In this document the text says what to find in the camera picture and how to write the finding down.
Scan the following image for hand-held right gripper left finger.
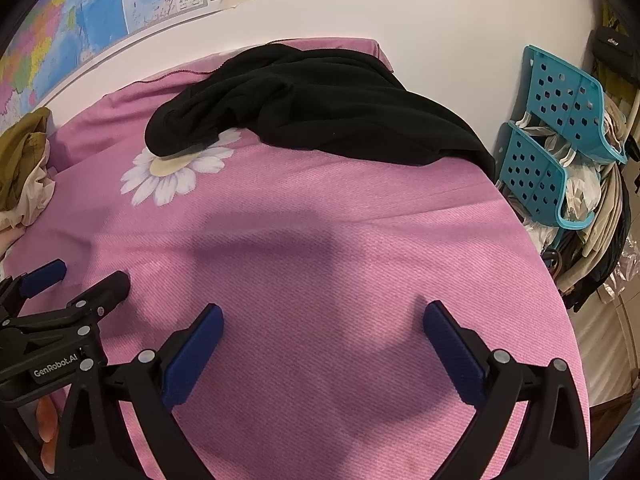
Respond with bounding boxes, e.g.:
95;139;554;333
42;302;225;480

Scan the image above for colourful wall map poster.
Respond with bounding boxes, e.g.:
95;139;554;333
0;0;208;133

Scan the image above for pink daisy print bedsheet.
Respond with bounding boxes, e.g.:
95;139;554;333
0;36;591;480

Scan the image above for teal perforated plastic basket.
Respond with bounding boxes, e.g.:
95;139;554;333
497;121;596;231
520;44;628;165

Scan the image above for cream garment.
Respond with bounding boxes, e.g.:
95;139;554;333
0;140;57;233

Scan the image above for black jacket with gold buttons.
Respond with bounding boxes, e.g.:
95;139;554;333
144;42;497;181

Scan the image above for pale pink garment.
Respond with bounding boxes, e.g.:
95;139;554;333
0;225;21;261

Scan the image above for heap of assorted clothes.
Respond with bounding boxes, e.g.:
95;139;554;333
515;95;640;313

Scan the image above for mustard yellow pants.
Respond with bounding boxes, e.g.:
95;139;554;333
0;106;53;213

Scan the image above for person's left hand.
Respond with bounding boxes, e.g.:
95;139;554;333
35;394;65;463

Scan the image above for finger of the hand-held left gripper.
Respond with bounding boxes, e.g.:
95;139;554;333
0;258;68;318
10;270;132;333

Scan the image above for black bag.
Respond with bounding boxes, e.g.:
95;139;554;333
587;29;640;86

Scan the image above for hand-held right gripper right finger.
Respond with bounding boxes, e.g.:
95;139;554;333
422;300;593;480

